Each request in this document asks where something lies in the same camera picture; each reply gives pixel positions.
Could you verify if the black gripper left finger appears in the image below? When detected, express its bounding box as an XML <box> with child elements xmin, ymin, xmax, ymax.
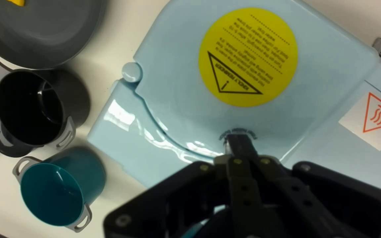
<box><xmin>103</xmin><ymin>132</ymin><xmax>250</xmax><ymax>238</ymax></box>

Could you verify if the black toy pot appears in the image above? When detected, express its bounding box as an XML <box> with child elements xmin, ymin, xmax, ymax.
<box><xmin>0</xmin><ymin>68</ymin><xmax>91</xmax><ymax>152</ymax></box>

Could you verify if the teal toy pot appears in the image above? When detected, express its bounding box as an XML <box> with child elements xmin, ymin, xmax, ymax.
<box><xmin>12</xmin><ymin>146</ymin><xmax>108</xmax><ymax>234</ymax></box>

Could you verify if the grey round plate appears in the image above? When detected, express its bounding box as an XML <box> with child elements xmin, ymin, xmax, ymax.
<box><xmin>0</xmin><ymin>0</ymin><xmax>109</xmax><ymax>71</ymax></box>

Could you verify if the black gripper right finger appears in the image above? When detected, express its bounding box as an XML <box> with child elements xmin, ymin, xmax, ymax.
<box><xmin>240</xmin><ymin>134</ymin><xmax>381</xmax><ymax>238</ymax></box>

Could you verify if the light blue coffee maker toaster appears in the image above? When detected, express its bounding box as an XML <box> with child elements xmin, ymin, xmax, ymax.
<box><xmin>86</xmin><ymin>0</ymin><xmax>381</xmax><ymax>192</ymax></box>

